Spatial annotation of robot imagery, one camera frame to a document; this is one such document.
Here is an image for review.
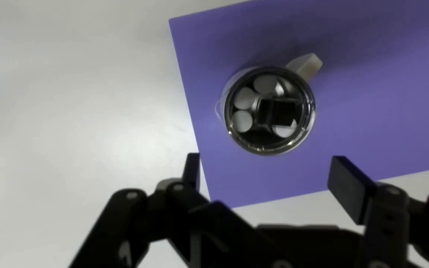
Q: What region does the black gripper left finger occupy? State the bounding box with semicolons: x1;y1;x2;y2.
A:
67;151;260;268

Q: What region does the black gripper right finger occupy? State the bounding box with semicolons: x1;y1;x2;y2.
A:
327;154;429;268

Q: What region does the black sliding lid tab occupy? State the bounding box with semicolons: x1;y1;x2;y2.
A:
258;96;301;127

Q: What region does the white travel mug with handle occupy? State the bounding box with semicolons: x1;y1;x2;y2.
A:
215;52;325;156

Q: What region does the purple rectangular mat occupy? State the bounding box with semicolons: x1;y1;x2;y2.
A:
169;0;429;209

